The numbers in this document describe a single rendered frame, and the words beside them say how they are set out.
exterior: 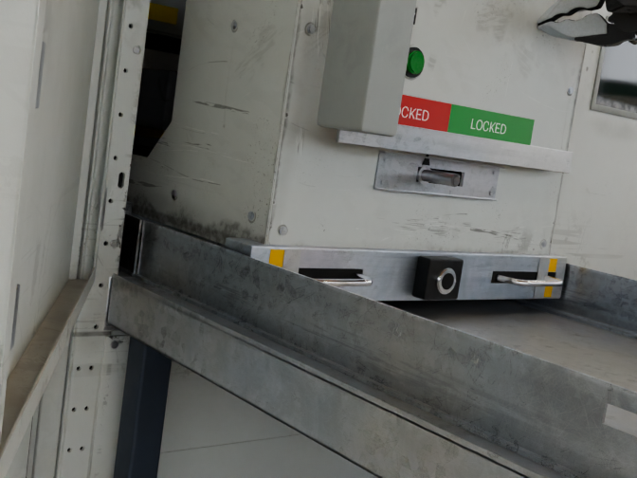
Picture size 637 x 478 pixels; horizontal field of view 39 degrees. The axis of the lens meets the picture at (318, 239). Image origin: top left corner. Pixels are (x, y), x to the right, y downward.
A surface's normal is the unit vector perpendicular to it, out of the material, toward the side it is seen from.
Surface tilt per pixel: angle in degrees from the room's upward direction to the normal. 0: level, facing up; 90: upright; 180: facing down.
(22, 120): 90
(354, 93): 90
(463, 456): 90
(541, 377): 90
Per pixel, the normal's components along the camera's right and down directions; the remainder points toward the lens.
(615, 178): 0.62, 0.18
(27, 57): 0.16, 0.15
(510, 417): -0.77, -0.04
